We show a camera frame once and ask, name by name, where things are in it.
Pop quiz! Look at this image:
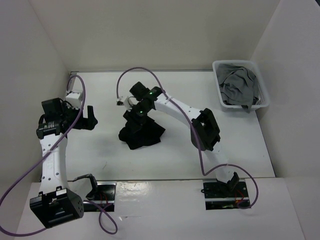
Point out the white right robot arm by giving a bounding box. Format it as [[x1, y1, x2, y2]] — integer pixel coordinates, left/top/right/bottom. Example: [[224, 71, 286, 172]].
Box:
[[118, 82, 240, 197]]

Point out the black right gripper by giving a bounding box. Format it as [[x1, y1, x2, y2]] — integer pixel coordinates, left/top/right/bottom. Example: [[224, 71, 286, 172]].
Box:
[[124, 102, 153, 133]]

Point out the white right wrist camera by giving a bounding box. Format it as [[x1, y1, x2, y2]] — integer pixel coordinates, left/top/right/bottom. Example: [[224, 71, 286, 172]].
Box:
[[116, 96, 135, 112]]

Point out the white perforated plastic basket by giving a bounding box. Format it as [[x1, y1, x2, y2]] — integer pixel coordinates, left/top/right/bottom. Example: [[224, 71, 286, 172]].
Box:
[[212, 60, 270, 111]]

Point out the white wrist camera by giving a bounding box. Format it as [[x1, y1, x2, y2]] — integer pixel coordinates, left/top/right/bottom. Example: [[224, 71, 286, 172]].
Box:
[[116, 96, 135, 112], [65, 90, 83, 110]]

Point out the black skirt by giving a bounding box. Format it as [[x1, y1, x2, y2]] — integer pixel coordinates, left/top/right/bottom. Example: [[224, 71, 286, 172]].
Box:
[[118, 117, 166, 150]]

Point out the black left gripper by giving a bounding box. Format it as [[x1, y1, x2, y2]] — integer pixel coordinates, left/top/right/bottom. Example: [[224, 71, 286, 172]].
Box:
[[61, 102, 98, 130]]

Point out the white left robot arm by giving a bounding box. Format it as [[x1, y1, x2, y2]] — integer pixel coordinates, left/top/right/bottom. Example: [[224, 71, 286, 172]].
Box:
[[29, 98, 98, 229]]

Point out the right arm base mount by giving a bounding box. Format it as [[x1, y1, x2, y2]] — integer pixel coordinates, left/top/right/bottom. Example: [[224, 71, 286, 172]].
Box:
[[201, 180, 251, 210]]

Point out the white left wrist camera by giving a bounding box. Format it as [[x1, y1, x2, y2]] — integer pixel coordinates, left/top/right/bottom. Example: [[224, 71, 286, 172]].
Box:
[[65, 90, 83, 110]]

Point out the grey skirt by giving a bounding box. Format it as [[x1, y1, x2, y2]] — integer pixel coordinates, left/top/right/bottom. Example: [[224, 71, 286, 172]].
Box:
[[216, 64, 259, 112]]

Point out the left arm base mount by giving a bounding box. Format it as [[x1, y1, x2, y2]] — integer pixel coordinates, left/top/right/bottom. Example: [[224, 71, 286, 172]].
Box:
[[68, 173, 117, 212]]

